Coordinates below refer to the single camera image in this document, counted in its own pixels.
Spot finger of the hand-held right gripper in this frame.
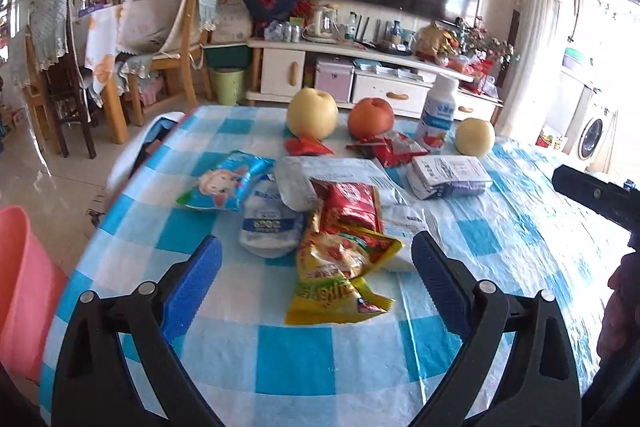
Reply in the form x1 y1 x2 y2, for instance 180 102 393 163
551 164 640 253

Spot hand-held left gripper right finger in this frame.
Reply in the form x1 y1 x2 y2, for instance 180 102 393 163
411 231 583 427

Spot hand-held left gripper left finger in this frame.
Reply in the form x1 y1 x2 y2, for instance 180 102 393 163
51 234 226 427

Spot white paper wrapper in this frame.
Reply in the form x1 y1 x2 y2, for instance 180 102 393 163
382 202 443 273

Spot white and blue pouch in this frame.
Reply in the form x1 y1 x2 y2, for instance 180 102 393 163
240 174 306 258

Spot blue cartoon snack packet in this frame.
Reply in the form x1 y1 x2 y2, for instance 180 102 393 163
177 151 273 212

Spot white tissue packet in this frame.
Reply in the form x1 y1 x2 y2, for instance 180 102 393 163
407 155 493 200

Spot yellow snack packet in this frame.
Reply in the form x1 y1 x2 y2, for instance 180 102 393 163
285 212 404 326

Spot red snack packet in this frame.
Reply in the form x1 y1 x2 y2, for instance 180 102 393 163
310 179 384 235

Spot white plastic packet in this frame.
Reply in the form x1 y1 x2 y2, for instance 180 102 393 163
275 157 412 212

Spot pink plastic bucket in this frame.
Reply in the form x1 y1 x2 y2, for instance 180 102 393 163
0 205 69 383

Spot small red snack wrapper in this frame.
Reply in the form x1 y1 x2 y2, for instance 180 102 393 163
284 136 335 156

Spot person's right hand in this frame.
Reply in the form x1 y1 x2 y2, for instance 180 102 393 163
595 252 640 358

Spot white washing machine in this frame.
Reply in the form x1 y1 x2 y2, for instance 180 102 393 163
574 99 619 168

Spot blue checked tablecloth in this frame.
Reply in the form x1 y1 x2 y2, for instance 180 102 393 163
40 104 631 427

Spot small yellow pear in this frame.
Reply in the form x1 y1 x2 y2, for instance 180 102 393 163
455 118 496 156

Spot white yogurt drink bottle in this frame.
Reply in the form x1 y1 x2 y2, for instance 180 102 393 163
416 74 458 154

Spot white lace curtain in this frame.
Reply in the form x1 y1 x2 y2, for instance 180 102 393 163
509 0 572 134

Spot red orange apple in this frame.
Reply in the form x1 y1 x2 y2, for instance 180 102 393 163
348 98 394 138

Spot green waste bin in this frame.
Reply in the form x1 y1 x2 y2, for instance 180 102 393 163
212 68 246 106

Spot large yellow pear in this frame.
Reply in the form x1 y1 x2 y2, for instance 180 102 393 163
286 88 339 140

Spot gold ornament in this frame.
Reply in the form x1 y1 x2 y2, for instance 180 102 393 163
415 24 454 60

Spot light wooden chair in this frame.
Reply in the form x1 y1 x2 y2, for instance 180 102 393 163
120 0 221 110

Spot dark wooden chair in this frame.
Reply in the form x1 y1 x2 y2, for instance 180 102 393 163
24 0 98 158

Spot pink storage box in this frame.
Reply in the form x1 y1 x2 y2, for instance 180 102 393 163
315 57 355 104

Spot white television cabinet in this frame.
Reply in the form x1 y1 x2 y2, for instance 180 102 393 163
246 38 504 122

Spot white electric kettle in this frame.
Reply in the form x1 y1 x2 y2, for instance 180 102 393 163
306 4 339 40

